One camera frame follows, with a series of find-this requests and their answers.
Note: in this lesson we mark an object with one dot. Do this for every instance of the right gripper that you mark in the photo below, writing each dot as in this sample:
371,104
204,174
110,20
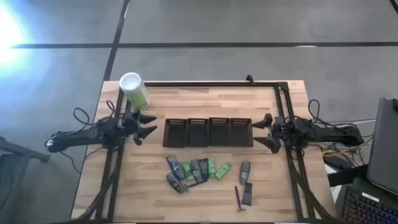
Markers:
283,129

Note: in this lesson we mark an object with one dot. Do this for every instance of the black metal stand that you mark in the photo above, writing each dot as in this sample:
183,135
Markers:
21,151

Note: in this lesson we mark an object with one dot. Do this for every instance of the black backlit keyboard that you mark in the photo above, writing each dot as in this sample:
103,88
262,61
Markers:
370,211

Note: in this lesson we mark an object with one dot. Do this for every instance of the green travel bottle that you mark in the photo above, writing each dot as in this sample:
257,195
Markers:
211,167
187,171
223,171

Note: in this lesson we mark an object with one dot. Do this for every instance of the black power brick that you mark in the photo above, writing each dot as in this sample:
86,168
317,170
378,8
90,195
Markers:
333,162

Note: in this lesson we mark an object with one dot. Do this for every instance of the grey laptop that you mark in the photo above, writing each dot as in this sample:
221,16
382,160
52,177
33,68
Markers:
384,146

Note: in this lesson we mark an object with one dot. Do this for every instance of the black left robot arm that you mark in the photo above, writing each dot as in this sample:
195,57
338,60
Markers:
77,138

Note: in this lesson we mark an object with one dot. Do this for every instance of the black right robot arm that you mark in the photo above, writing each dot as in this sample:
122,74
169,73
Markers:
329,132

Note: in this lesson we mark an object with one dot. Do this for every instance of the black aluminium table frame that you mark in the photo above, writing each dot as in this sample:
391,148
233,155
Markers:
217,84

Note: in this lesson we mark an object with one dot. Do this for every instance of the grey deodorant stick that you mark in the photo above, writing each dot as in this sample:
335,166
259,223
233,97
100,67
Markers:
177,169
244,172
175,183
196,170

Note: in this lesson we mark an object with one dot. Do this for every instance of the green wipes canister white lid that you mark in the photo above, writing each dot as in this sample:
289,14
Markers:
133,90

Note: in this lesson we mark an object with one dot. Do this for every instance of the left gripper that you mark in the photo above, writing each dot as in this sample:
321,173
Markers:
129,126

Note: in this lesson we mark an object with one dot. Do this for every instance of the small black clip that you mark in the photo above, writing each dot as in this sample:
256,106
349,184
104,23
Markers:
250,79

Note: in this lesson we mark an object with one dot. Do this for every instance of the black plastic slotted basket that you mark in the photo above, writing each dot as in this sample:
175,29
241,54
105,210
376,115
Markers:
197,133
219,132
174,133
241,132

